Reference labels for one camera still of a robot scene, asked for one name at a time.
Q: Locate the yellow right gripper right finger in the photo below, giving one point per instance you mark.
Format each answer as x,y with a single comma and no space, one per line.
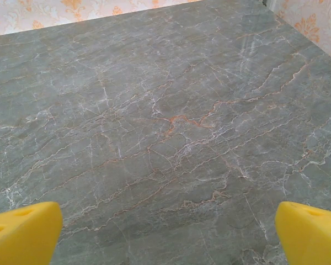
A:
314,240

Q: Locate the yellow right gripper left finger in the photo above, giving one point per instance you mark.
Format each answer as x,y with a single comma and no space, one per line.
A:
22,237

